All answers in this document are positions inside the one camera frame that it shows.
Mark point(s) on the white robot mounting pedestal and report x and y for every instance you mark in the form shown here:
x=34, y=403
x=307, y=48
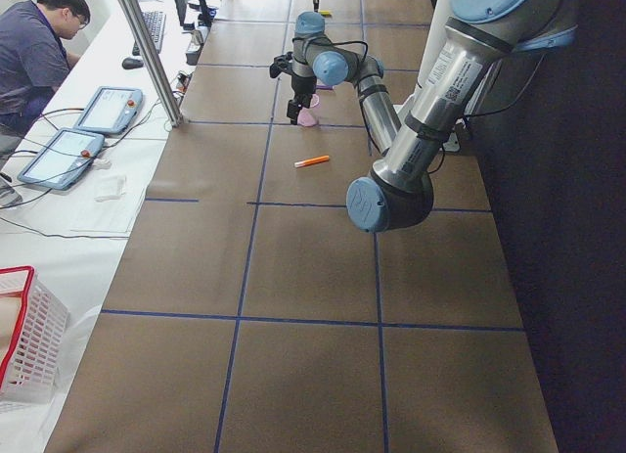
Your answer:
x=435, y=41

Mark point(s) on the near teach pendant tablet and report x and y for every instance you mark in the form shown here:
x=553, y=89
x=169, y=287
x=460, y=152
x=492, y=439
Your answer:
x=62, y=161

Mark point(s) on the black computer mouse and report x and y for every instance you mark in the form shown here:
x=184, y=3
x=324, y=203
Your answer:
x=132, y=63

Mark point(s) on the computer monitor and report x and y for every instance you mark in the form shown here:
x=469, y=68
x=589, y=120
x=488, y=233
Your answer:
x=194, y=14

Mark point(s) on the black keyboard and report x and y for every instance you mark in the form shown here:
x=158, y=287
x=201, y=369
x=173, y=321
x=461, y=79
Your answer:
x=155, y=24

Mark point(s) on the far teach pendant tablet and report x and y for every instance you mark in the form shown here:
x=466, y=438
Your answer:
x=111, y=110

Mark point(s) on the pink mesh pen holder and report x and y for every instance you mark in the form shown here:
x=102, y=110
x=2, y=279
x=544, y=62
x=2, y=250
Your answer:
x=307, y=116

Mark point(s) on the teach pendant tablet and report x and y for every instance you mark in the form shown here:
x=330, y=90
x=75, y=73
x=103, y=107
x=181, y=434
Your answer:
x=111, y=110
x=62, y=161

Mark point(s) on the red white plastic basket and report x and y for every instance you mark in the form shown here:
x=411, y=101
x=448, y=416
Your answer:
x=33, y=322

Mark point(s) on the seated man in blue shirt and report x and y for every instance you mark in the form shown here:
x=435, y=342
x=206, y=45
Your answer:
x=34, y=60

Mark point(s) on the aluminium frame post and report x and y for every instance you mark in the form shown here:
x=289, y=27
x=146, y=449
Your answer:
x=133, y=13

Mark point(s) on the orange highlighter pen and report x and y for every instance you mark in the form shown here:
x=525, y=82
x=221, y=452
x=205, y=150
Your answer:
x=312, y=161

